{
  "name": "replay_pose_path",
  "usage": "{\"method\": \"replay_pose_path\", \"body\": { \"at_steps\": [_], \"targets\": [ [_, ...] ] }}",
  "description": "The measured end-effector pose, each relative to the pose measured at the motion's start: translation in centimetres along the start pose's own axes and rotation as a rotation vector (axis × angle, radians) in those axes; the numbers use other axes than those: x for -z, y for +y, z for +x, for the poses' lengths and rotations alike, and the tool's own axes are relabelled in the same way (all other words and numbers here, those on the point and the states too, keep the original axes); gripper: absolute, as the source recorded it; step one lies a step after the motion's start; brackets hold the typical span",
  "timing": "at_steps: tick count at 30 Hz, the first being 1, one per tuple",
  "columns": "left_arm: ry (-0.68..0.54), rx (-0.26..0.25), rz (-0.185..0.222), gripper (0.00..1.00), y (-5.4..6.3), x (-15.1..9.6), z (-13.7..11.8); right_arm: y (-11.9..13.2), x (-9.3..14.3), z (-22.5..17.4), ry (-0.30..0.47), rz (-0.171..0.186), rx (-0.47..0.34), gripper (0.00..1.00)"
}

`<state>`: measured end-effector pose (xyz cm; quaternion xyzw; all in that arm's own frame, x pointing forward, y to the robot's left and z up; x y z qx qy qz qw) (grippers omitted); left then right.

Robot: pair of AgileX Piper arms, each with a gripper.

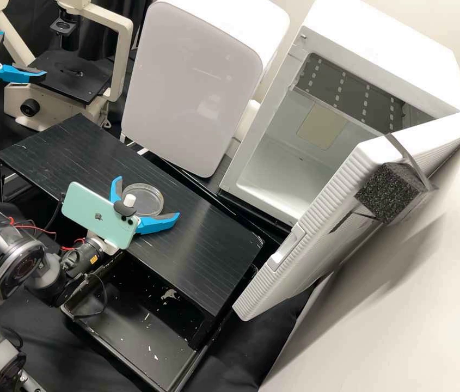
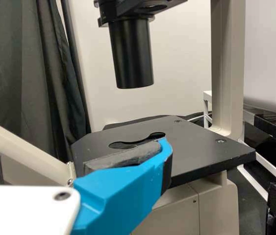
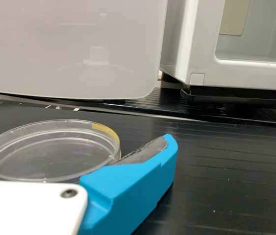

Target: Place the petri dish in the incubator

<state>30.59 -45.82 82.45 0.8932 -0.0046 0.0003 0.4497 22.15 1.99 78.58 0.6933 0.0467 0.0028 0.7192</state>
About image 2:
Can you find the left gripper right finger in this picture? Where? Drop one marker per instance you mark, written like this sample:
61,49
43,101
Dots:
118,191

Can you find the cream microscope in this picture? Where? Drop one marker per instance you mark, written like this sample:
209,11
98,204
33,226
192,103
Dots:
201,147

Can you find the white box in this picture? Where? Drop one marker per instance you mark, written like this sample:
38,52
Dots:
270,61

